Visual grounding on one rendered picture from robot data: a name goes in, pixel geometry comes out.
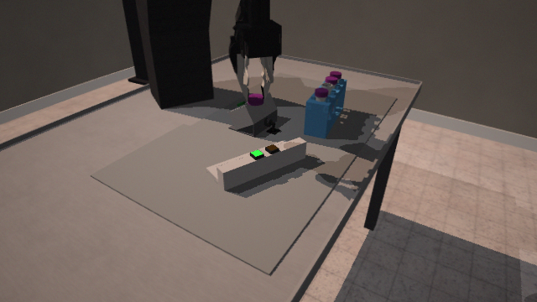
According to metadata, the magenta round cap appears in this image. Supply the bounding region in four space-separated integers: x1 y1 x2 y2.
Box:
326 76 337 85
248 94 263 106
330 71 341 80

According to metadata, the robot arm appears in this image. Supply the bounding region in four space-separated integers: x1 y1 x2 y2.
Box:
235 0 245 21

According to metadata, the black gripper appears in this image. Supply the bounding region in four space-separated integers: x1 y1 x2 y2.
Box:
229 0 282 102

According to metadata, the grey flat mat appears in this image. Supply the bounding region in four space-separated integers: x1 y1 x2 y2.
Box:
91 73 397 275

